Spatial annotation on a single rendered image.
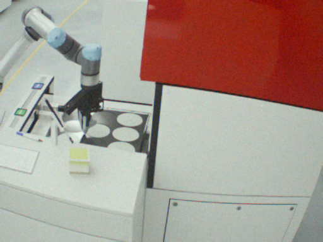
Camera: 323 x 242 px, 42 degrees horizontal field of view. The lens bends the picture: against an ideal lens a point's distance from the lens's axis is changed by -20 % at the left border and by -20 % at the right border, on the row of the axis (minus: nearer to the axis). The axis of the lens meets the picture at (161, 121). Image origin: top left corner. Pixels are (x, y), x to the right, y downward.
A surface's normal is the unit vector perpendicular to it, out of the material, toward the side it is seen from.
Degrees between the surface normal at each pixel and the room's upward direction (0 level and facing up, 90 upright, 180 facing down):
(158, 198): 90
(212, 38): 90
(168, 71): 90
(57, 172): 0
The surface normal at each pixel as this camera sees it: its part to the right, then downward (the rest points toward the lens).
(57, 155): 0.09, -0.87
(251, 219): -0.11, 0.47
